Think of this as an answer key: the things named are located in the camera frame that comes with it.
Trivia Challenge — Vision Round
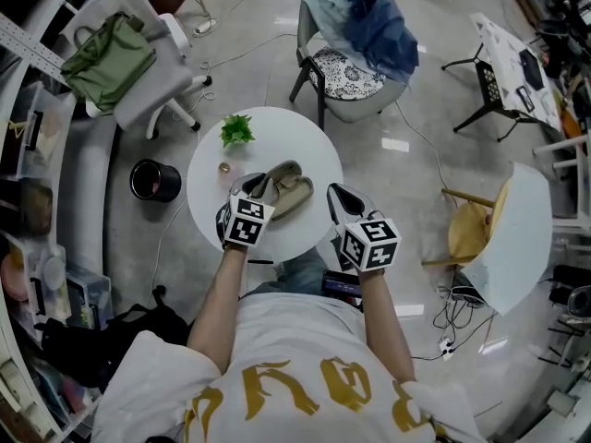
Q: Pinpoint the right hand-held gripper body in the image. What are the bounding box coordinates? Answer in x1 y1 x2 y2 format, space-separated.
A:
331 210 402 274

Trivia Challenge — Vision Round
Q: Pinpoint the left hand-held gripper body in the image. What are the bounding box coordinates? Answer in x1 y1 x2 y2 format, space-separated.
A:
215 194 276 248

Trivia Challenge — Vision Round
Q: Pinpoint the beige glasses case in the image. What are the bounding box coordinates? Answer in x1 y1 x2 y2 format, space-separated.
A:
257 160 316 222

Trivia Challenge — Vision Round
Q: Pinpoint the person's right forearm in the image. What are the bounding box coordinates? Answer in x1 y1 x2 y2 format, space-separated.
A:
357 269 416 385

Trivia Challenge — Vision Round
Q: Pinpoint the person's left forearm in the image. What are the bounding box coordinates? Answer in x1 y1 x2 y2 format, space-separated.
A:
187 245 249 377

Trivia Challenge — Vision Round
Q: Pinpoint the black waist-worn device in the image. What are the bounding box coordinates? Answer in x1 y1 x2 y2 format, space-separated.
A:
320 269 365 312

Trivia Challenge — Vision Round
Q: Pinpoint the small green potted plant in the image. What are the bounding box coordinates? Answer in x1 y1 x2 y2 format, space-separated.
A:
218 114 257 150

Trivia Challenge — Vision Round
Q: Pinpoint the white round table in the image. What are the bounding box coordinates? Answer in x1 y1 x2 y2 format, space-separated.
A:
186 106 344 264

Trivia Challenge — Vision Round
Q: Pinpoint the person's jeans leg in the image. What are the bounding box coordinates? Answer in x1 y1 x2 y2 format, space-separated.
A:
238 245 330 302

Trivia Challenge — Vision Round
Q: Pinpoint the black trash bin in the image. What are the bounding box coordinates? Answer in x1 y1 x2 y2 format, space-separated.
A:
128 158 183 203

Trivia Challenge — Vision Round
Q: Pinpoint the yellow wooden stool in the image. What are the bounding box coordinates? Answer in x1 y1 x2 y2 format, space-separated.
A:
421 177 514 268

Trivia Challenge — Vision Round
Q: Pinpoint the grey armchair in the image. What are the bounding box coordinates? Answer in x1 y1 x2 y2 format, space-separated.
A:
289 0 412 131

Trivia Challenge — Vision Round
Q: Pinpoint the white office chair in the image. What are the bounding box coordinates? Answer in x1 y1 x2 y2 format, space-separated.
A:
58 0 214 141

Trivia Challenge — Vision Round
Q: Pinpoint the patterned seat cushion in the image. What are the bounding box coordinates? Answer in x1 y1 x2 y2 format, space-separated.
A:
308 46 387 102

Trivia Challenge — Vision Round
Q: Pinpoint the person's white printed shirt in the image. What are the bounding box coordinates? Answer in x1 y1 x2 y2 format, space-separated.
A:
90 290 486 443

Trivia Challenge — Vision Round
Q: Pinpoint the white floor power strip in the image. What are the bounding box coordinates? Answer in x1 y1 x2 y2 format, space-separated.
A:
192 17 219 37

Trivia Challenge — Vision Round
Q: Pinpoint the blue cloth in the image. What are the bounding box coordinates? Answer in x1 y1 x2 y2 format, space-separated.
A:
304 0 420 85

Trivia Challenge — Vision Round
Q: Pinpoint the black office chair with jacket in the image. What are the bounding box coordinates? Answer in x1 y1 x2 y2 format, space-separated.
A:
34 284 196 390

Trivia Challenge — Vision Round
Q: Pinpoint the green handbag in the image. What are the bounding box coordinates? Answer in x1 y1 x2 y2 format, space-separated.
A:
60 11 159 115

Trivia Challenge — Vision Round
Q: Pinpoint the patterned cloth table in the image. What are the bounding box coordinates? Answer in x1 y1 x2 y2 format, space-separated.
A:
440 12 568 143

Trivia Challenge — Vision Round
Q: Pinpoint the white metal shelf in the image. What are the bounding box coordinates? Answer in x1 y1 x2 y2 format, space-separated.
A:
0 0 116 443

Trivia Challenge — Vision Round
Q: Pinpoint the black tablet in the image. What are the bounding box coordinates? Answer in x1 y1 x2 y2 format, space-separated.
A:
518 49 547 90

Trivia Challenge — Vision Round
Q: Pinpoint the tangle of black cables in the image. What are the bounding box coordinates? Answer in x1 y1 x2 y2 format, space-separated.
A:
410 274 502 363

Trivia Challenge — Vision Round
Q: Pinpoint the small black frame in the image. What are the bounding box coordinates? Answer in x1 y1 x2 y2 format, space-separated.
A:
513 85 537 113

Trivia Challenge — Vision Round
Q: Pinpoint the white frame rack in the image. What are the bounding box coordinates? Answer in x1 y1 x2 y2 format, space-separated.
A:
532 129 591 234

